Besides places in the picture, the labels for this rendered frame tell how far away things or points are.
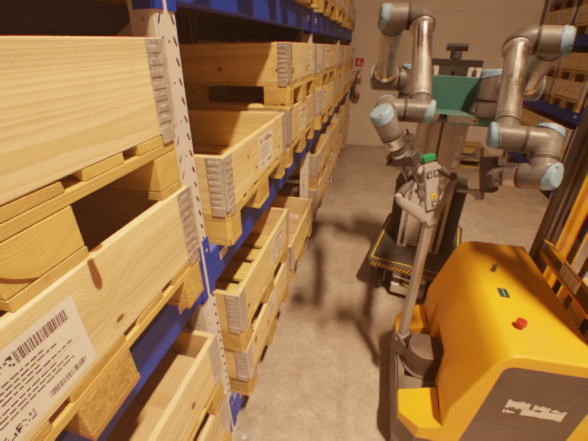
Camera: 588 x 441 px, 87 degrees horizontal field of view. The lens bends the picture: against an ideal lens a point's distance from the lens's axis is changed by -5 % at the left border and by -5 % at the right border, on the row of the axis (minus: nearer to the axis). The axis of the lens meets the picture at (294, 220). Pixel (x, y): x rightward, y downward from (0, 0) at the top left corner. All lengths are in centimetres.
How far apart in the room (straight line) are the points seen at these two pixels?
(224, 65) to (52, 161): 150
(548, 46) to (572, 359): 122
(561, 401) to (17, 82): 178
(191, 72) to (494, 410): 220
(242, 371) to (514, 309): 124
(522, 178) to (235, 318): 120
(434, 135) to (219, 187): 184
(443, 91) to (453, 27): 451
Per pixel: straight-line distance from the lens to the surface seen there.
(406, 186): 142
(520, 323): 152
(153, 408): 119
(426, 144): 262
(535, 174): 132
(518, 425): 177
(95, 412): 78
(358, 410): 216
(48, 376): 66
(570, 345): 159
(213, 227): 121
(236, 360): 165
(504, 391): 158
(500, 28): 711
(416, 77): 153
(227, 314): 143
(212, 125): 195
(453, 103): 248
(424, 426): 177
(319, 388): 221
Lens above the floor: 184
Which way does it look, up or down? 29 degrees down
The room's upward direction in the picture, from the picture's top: straight up
